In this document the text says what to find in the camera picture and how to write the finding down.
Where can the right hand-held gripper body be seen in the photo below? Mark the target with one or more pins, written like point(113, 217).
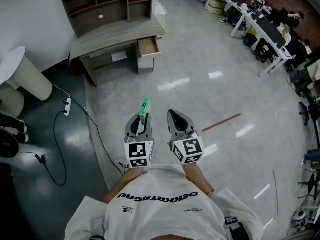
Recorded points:
point(190, 147)

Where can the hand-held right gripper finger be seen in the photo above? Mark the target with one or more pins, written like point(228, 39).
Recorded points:
point(171, 126)
point(191, 126)

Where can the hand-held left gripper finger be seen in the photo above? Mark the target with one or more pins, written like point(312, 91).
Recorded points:
point(128, 127)
point(149, 129)

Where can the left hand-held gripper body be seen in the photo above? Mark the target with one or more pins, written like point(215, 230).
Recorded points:
point(137, 150)

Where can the white and green carton box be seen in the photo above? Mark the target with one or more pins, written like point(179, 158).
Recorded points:
point(145, 106)

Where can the person's right forearm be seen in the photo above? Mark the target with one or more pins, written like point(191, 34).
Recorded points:
point(197, 176)

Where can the person's left forearm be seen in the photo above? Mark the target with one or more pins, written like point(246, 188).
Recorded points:
point(125, 181)

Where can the white power strip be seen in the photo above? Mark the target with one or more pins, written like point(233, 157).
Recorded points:
point(67, 106)

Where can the white printed t-shirt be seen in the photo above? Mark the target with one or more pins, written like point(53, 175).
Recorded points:
point(162, 216)

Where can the white flat panel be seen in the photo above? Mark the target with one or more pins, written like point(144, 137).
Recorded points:
point(119, 56)

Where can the grey wooden desk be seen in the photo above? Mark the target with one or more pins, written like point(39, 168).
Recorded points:
point(112, 37)

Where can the black power adapter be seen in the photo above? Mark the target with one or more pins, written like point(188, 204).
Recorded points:
point(41, 159)

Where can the black waist pouch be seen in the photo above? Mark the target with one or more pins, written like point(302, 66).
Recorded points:
point(236, 230)

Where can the long white office desk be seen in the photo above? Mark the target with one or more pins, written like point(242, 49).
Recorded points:
point(275, 66)

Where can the black office chair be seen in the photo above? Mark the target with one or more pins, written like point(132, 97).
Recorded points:
point(263, 51)

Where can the dark grey waste bin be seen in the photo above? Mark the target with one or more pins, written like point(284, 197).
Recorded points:
point(250, 40)

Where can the grey shelf hutch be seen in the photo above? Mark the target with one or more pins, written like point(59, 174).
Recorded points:
point(85, 21)

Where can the white storage cabinet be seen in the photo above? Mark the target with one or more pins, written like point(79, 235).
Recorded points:
point(160, 11)

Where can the cream cylindrical stand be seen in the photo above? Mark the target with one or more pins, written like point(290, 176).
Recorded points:
point(11, 101)

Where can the white equipment rack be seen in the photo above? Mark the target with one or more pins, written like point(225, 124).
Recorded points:
point(303, 79)

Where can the cream storage box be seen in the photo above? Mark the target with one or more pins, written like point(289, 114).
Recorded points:
point(216, 5)

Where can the black tripod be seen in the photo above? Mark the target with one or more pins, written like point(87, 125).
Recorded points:
point(311, 184)

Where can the white round device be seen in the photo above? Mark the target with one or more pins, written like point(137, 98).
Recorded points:
point(301, 216)

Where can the white cylindrical pedestal table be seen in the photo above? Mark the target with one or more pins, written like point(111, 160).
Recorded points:
point(32, 79)

